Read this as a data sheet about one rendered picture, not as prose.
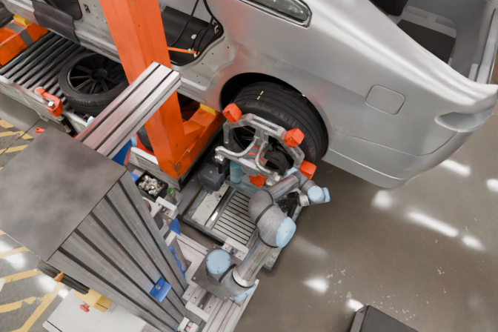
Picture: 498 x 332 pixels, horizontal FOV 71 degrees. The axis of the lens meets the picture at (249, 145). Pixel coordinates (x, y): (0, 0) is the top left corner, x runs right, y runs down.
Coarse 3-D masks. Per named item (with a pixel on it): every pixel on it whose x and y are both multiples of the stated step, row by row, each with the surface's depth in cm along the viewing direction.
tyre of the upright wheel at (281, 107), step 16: (240, 96) 222; (256, 96) 210; (272, 96) 208; (288, 96) 208; (256, 112) 208; (272, 112) 202; (288, 112) 203; (304, 112) 207; (288, 128) 204; (304, 128) 205; (320, 128) 216; (304, 144) 208; (320, 144) 220
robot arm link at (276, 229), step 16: (272, 208) 146; (256, 224) 147; (272, 224) 143; (288, 224) 143; (256, 240) 153; (272, 240) 144; (288, 240) 148; (256, 256) 152; (240, 272) 160; (256, 272) 158; (240, 288) 161
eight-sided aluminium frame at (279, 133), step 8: (240, 120) 209; (248, 120) 205; (256, 120) 207; (264, 120) 205; (224, 128) 224; (232, 128) 229; (256, 128) 206; (264, 128) 202; (272, 128) 205; (280, 128) 202; (224, 136) 232; (232, 136) 236; (280, 136) 200; (224, 144) 240; (232, 144) 241; (240, 152) 248; (288, 152) 208; (296, 152) 211; (296, 160) 209; (296, 168) 217; (280, 176) 235
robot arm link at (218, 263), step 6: (216, 252) 170; (222, 252) 170; (210, 258) 169; (216, 258) 169; (222, 258) 168; (228, 258) 168; (210, 264) 167; (216, 264) 167; (222, 264) 167; (228, 264) 167; (234, 264) 170; (210, 270) 166; (216, 270) 165; (222, 270) 165; (228, 270) 166; (216, 276) 168; (222, 276) 166
